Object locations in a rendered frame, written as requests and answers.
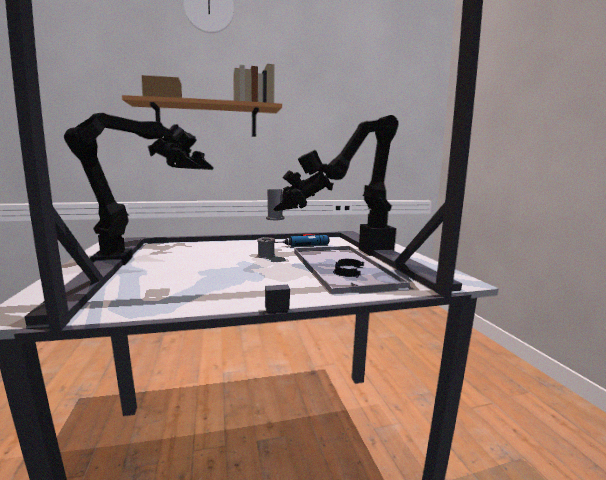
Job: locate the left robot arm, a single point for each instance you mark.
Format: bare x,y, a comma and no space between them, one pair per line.
82,142

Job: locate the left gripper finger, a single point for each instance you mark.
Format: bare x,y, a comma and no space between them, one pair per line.
184,162
203,163

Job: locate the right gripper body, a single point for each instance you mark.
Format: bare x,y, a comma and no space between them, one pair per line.
308,190

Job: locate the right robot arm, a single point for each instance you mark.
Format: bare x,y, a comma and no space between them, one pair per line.
337,168

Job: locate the blue cylinder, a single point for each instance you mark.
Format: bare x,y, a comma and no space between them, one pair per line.
306,240

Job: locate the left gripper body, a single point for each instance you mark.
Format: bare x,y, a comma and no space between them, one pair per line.
173,155

